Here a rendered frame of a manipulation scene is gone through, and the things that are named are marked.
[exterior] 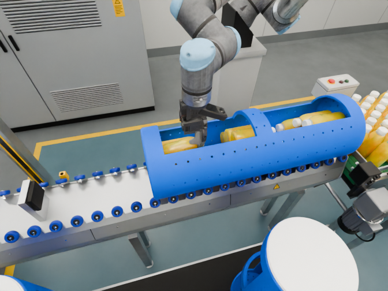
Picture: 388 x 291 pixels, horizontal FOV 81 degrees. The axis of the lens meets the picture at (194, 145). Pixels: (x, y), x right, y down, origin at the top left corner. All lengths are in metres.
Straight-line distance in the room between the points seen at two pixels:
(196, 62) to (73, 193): 0.79
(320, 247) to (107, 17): 2.09
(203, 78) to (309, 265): 0.66
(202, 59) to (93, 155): 2.03
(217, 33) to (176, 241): 1.55
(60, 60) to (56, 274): 1.72
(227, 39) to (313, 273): 0.74
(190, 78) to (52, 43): 1.87
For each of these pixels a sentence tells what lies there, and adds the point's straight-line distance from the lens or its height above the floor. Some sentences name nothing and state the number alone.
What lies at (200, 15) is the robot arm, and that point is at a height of 1.57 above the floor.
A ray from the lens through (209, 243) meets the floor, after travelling 1.90.
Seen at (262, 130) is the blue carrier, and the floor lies 1.22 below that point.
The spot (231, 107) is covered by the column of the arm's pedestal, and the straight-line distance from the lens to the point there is 1.86.
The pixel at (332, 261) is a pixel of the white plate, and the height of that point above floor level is 1.04.
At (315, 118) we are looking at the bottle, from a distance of 1.09.
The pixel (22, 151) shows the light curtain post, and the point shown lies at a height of 0.97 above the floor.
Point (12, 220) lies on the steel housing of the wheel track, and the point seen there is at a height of 0.93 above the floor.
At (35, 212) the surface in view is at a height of 1.01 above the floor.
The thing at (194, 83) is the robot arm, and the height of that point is 1.46.
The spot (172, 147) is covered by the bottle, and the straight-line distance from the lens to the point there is 0.84.
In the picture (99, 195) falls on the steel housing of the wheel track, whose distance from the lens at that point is 1.08.
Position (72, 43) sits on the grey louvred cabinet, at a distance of 2.35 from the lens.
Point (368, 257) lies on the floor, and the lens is 2.29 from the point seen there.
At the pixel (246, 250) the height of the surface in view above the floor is 0.15.
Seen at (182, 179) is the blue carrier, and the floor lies 1.14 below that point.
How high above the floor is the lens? 1.82
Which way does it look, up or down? 50 degrees down
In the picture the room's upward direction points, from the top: 1 degrees clockwise
